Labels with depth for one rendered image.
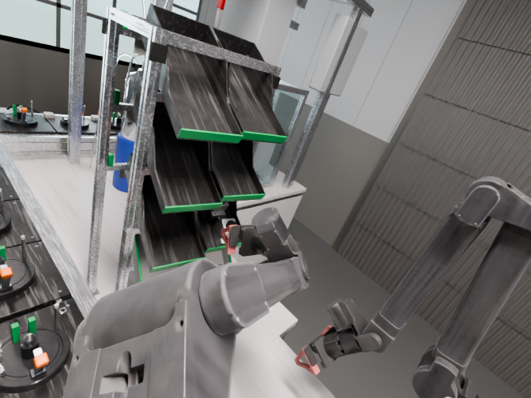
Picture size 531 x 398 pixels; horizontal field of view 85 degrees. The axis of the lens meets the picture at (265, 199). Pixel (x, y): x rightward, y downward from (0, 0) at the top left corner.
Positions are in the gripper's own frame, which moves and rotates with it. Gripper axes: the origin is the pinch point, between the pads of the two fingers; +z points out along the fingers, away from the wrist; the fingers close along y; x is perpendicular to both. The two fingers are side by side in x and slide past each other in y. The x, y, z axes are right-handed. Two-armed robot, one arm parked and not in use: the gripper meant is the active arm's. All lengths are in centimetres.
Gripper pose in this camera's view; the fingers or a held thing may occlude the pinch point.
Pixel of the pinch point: (239, 231)
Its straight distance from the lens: 75.5
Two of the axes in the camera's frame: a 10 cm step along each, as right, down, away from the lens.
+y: -7.9, -0.2, -6.2
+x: -1.1, 9.9, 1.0
